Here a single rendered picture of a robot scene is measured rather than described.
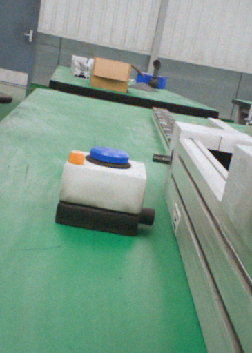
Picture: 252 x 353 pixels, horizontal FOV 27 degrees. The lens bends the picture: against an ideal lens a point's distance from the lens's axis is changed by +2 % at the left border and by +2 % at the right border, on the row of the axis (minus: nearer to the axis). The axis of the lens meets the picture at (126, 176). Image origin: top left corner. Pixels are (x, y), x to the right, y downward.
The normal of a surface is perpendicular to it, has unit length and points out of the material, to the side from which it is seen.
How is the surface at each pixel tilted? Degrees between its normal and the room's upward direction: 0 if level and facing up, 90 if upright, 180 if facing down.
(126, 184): 90
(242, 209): 90
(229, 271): 90
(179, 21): 90
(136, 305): 0
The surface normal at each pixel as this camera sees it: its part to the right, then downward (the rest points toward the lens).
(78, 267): 0.18, -0.96
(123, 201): 0.00, 0.22
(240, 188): -0.98, -0.18
